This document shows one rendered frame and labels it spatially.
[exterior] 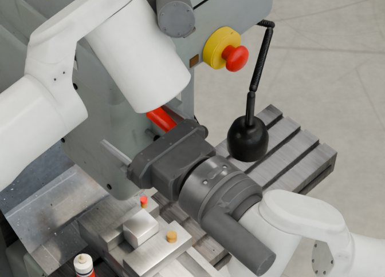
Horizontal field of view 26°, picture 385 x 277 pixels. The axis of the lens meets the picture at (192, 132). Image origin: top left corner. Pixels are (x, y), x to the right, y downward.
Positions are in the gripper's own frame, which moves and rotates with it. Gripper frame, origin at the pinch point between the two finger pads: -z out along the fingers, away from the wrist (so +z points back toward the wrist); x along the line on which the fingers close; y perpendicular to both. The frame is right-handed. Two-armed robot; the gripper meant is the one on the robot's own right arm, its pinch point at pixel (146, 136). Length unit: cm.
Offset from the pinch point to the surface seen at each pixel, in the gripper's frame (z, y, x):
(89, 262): -27, 70, -4
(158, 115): -0.9, -1.0, -3.2
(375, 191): -29, 170, -133
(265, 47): -7.8, 11.3, -33.5
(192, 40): -1.7, -9.9, -10.4
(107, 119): -16.3, 14.4, -5.4
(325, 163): -13, 79, -67
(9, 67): -41.1, 19.1, -3.0
